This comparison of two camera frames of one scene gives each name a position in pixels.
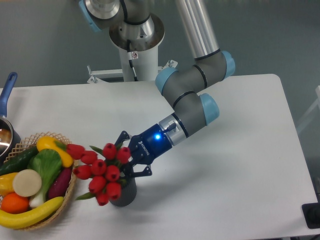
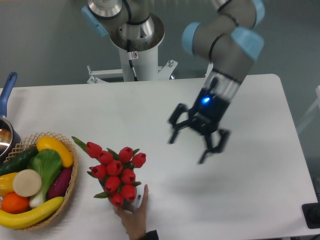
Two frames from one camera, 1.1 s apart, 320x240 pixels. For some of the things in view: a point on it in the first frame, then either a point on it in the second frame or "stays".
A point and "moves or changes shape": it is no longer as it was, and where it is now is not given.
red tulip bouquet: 102,168 moves or changes shape
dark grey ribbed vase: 128,193 -> 127,205
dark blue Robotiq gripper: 147,147 -> 205,116
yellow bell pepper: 48,142 stays
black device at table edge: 311,212 stays
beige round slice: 27,183 stays
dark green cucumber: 18,162 stays
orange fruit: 13,203 stays
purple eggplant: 58,187 stays
